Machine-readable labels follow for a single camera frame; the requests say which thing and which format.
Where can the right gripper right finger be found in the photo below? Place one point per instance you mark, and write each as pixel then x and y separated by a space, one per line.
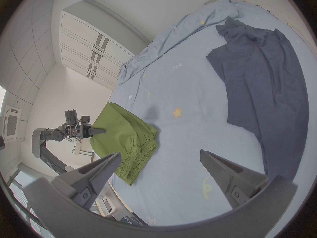
pixel 225 175

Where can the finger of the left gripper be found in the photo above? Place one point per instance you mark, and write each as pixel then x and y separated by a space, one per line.
pixel 97 131

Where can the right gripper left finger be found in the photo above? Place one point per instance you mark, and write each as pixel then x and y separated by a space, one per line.
pixel 99 175

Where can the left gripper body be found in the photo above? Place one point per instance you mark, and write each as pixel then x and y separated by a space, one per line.
pixel 85 131

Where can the green shorts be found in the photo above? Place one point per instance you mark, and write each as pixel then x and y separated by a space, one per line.
pixel 116 130

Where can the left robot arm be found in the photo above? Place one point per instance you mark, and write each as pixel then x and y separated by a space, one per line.
pixel 39 142

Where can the dark blue garment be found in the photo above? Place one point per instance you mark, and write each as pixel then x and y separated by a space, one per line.
pixel 267 88

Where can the white ceiling air conditioner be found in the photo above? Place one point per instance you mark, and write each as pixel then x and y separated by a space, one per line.
pixel 12 123

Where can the window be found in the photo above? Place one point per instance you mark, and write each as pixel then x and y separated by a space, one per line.
pixel 22 194

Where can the white wardrobe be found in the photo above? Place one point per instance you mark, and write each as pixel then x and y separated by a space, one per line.
pixel 81 38

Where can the pale blue quilt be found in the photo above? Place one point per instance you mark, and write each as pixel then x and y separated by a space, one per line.
pixel 173 38

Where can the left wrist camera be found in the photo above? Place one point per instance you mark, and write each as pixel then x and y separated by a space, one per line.
pixel 85 119

